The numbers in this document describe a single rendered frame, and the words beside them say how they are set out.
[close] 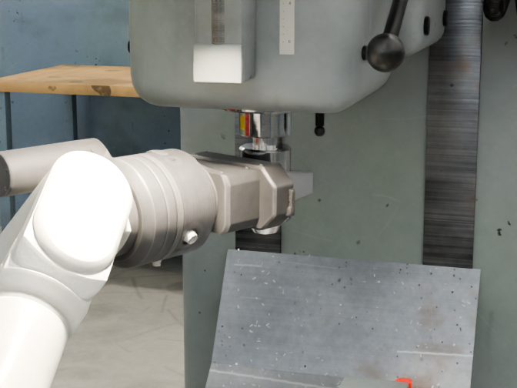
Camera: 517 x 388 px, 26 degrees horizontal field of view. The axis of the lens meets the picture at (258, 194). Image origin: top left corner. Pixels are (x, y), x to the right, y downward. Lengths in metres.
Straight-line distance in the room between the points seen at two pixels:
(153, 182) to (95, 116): 4.88
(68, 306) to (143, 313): 3.81
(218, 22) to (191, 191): 0.13
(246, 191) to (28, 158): 0.19
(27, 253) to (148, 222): 0.13
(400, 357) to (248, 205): 0.48
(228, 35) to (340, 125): 0.52
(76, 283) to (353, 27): 0.30
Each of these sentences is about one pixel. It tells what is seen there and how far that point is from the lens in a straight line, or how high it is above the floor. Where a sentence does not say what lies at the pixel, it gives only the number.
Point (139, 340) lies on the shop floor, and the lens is 4.28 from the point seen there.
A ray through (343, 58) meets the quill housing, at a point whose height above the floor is 1.36.
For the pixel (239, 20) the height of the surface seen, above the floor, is 1.39.
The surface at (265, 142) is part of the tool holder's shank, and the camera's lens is 0.99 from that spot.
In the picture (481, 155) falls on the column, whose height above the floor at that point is 1.20.
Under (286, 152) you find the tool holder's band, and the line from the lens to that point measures 0.99.
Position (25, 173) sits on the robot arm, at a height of 1.28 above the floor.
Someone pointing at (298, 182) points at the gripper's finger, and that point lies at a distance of 1.00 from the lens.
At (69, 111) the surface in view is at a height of 0.66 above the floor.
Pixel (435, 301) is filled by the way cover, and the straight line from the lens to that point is 1.37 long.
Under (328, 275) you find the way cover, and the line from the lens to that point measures 1.40.
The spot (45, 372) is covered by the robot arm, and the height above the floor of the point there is 1.17.
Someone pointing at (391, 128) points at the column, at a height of 1.23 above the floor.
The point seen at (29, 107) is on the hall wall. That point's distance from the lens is 5.91.
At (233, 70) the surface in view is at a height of 1.35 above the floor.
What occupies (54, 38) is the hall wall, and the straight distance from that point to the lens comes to 5.80.
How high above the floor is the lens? 1.44
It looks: 12 degrees down
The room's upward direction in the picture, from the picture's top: straight up
